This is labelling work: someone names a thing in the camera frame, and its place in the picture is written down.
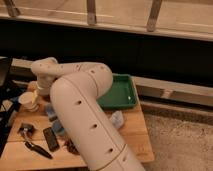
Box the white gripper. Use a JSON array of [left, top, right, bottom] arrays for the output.
[[36, 76, 52, 96]]

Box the brown pine cone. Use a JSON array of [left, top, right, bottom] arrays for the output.
[[64, 139, 79, 155]]

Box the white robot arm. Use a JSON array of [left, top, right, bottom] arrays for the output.
[[31, 57, 145, 171]]

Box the blue round lid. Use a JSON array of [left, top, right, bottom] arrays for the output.
[[52, 120, 65, 136]]

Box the green plastic tray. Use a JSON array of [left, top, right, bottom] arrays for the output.
[[98, 74, 137, 110]]

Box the black handled peeler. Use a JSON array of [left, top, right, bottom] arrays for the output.
[[18, 123, 52, 159]]

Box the white paper cup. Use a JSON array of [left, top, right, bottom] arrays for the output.
[[18, 92, 39, 112]]

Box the wooden table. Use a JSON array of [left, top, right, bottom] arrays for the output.
[[0, 97, 154, 171]]

